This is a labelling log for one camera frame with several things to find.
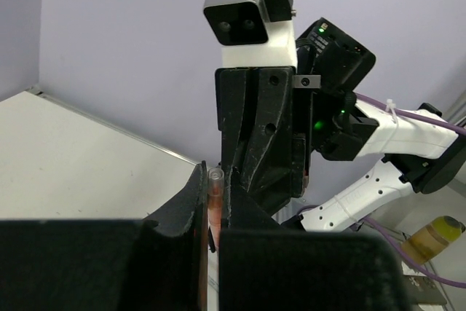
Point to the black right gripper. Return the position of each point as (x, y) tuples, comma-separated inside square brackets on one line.
[(255, 121)]

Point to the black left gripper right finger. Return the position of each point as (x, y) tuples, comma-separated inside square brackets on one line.
[(264, 266)]

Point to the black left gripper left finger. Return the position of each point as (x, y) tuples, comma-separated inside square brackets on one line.
[(156, 263)]

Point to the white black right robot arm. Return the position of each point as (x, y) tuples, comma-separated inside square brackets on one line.
[(419, 153)]

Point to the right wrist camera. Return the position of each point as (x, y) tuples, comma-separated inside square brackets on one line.
[(251, 12)]

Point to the aluminium right side rail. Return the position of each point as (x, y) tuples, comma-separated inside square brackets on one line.
[(39, 93)]

